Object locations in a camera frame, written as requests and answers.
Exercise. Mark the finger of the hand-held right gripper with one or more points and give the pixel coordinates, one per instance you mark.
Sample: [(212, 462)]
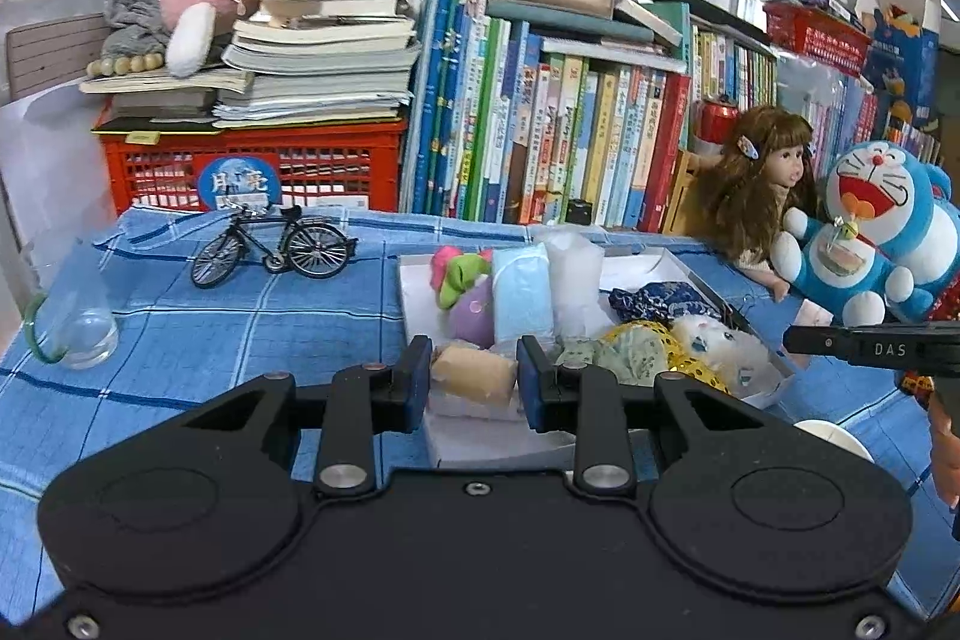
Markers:
[(814, 341)]

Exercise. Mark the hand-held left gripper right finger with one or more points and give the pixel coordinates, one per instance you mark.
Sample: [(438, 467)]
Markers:
[(530, 385)]

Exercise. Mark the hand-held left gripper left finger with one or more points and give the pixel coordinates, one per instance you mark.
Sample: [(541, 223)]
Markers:
[(418, 385)]

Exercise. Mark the beige sponge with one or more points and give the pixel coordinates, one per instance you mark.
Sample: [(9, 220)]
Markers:
[(472, 374)]

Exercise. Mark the white cardboard box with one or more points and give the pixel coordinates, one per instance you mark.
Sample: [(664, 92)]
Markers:
[(487, 445)]

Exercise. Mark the blue face mask pack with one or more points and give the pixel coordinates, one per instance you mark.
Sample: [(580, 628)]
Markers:
[(521, 295)]

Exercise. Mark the green floral cloth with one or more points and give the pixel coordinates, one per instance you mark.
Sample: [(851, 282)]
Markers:
[(637, 351)]

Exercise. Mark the white translucent plastic bag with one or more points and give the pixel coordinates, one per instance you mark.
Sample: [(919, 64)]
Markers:
[(574, 280)]

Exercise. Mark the pink and green plush flower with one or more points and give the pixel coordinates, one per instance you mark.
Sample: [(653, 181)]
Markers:
[(446, 269)]

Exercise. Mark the dark blue patterned cloth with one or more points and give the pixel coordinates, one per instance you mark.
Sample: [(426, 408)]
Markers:
[(652, 299)]

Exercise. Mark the person's right hand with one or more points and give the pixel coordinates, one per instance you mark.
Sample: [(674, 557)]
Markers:
[(946, 437)]

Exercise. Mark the red patterned woven bag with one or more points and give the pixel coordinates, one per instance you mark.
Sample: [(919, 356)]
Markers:
[(916, 383)]

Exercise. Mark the purple plush toy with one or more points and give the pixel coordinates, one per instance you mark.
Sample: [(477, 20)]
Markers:
[(474, 314)]

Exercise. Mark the white plush cat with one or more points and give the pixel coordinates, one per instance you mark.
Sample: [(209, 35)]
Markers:
[(720, 340)]

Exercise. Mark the blue cat plush toy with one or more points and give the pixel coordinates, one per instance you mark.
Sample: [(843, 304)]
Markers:
[(922, 220)]

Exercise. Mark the black model bicycle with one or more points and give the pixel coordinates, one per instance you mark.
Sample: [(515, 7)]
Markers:
[(315, 250)]

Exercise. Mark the small black box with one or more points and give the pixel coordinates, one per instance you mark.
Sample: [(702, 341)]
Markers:
[(580, 212)]

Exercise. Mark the brown-haired doll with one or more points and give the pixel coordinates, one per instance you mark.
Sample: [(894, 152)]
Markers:
[(780, 160)]

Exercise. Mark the wooden bookend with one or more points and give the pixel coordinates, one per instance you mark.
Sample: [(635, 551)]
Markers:
[(679, 197)]

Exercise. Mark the blue checked tablecloth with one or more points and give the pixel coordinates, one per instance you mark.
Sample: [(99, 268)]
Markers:
[(225, 340)]

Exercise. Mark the red plastic crate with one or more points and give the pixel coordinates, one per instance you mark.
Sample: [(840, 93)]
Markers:
[(337, 168)]

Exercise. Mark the row of upright books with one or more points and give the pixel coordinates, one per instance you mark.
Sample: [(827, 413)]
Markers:
[(525, 145)]

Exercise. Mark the red drink can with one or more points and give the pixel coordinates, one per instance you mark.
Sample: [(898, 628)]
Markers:
[(712, 123)]

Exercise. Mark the clear plastic bag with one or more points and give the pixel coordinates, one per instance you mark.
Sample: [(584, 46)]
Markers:
[(817, 85)]

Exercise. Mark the blue printed carton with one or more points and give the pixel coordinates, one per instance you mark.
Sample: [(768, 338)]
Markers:
[(900, 55)]

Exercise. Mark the red plastic basket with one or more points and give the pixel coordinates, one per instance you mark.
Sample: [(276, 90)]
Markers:
[(817, 36)]

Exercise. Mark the stack of flat books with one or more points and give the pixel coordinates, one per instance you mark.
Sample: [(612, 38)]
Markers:
[(322, 63)]

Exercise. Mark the clear glass flask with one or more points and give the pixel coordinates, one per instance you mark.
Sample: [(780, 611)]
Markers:
[(82, 332)]

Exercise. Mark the dark green flat book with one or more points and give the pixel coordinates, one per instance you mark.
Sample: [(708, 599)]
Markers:
[(570, 29)]

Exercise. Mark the grey plush toy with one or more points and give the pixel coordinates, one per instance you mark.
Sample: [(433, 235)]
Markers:
[(135, 25)]

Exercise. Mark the wooden slat board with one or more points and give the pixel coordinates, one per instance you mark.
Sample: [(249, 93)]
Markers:
[(52, 55)]

